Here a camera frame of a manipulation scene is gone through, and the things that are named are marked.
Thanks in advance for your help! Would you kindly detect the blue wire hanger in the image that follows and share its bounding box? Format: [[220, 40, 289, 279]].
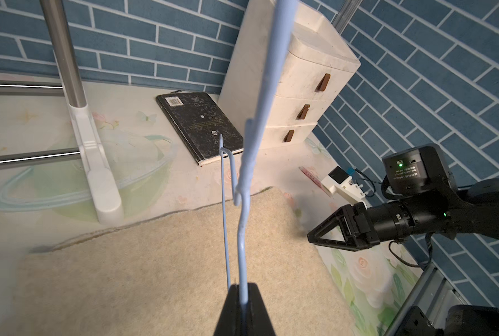
[[233, 1, 298, 308]]

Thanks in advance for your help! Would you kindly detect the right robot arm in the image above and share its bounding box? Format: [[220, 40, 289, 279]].
[[308, 144, 499, 251]]

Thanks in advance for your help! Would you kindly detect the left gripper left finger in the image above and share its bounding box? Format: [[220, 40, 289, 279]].
[[213, 284, 242, 336]]

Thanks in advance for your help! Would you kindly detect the metal clothes rack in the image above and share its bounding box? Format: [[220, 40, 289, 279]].
[[0, 1, 124, 225]]

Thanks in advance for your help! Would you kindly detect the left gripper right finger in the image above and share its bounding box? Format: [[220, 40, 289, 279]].
[[245, 283, 276, 336]]

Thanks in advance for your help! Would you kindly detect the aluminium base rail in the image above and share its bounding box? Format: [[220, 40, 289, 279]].
[[384, 263, 472, 335]]

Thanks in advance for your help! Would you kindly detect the black notebook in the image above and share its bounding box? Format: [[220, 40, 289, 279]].
[[155, 92, 243, 166]]

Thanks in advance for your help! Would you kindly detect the beige scarf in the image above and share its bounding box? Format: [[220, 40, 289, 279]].
[[11, 188, 354, 335]]

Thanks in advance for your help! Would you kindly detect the white drawer cabinet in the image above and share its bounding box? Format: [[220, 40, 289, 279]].
[[218, 0, 360, 148]]

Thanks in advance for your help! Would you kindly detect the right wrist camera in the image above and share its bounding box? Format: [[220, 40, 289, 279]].
[[320, 166, 366, 204]]

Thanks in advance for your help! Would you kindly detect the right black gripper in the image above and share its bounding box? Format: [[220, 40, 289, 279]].
[[307, 197, 455, 251]]

